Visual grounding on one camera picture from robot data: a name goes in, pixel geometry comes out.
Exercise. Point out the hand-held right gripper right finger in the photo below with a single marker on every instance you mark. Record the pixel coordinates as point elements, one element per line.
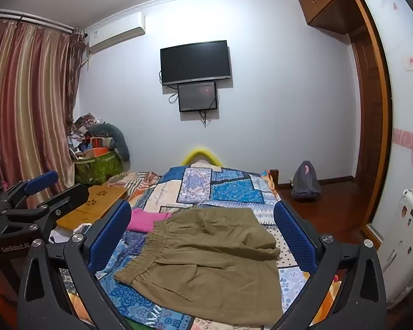
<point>292,233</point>

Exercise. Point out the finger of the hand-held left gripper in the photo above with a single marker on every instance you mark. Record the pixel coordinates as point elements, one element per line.
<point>67,196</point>
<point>41,179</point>

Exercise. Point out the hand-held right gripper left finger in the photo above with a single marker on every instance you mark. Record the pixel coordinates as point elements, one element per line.
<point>112,228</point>

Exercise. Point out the olive green pants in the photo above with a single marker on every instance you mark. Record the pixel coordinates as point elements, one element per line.
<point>210,264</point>

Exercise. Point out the wooden lap table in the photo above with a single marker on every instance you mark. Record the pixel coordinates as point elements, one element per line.
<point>86,206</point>

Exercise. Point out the pink cloth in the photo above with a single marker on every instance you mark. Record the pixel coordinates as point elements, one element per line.
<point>144,220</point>

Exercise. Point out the white cloth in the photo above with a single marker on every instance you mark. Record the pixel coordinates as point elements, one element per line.
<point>63,235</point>

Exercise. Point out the green storage box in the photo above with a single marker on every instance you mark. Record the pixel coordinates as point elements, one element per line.
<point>99,168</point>

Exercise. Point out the grey backpack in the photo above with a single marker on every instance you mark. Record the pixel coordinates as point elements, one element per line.
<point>304,182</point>

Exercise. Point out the striped floral blanket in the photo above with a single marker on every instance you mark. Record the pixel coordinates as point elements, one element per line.
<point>137,182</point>

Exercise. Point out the pile of clutter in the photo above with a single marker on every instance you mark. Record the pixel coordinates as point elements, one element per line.
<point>82,130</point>

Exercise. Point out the orange fleece blanket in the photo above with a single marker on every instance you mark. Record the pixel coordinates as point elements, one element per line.
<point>327,299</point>

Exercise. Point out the striped red curtain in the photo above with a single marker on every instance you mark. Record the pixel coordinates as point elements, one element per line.
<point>27,103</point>

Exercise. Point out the grey plush pillow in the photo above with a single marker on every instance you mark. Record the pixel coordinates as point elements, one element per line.
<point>118,137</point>

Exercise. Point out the blue patchwork bed cover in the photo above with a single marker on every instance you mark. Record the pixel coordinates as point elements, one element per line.
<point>227,185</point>

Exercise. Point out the yellow bed headboard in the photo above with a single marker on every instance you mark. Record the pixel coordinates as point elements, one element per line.
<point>201,152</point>

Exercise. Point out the wooden door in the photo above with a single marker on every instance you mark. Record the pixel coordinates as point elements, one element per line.
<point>370,117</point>

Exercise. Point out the white air conditioner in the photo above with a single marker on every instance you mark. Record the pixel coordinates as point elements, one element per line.
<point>117,31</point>

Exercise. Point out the white sliding wardrobe door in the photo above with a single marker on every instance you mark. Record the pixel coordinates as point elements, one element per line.
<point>406,110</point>

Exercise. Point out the wooden overhead cabinet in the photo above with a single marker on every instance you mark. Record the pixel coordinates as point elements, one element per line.
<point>327,3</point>

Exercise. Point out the wooden bed frame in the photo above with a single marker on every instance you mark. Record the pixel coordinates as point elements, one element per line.
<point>274,178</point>

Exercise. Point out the small black wall monitor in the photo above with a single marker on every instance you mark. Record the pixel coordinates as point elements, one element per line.
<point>197,97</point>

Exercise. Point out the black wall television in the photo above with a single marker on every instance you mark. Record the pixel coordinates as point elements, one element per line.
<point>195,62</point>

